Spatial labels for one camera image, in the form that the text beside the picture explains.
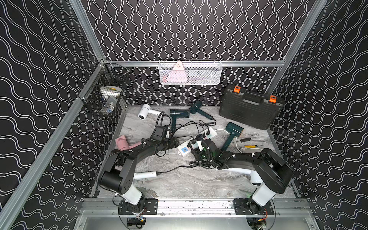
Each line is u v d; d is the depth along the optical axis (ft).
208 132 3.28
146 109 3.70
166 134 2.53
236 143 3.19
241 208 2.40
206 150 2.33
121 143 3.09
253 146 3.20
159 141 2.39
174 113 3.60
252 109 3.05
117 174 1.49
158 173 2.79
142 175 2.74
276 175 1.52
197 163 2.88
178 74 2.93
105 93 2.67
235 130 3.37
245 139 3.31
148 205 2.46
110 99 2.63
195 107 3.70
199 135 2.64
